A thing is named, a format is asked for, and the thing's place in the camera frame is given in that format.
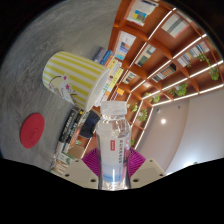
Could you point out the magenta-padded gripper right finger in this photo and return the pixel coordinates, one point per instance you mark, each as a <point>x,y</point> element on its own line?
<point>150,172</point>

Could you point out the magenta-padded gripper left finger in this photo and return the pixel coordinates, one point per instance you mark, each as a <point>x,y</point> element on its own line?
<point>78,173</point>

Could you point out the clear plastic water bottle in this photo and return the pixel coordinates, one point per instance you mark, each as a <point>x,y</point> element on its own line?
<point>113,146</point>

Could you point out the tall green white carton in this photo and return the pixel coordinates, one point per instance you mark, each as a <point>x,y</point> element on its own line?
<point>61,163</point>

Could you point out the beige chair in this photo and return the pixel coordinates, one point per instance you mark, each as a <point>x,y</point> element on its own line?
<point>76,151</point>

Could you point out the dark book stack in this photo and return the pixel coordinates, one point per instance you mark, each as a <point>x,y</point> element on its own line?
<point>68,130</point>

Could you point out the dark blue office chair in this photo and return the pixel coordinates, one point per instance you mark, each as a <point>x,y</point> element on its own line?
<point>89,125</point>

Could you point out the recessed ceiling spotlight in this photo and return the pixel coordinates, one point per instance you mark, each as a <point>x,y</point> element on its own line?
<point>163,121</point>

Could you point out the flat round red coaster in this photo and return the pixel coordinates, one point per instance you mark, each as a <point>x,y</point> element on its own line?
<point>32,130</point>

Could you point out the yellow striped mug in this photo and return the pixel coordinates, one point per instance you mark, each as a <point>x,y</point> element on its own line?
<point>73,76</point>

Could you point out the wooden shelf unit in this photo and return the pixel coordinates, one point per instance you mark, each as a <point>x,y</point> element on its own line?
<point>160,43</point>

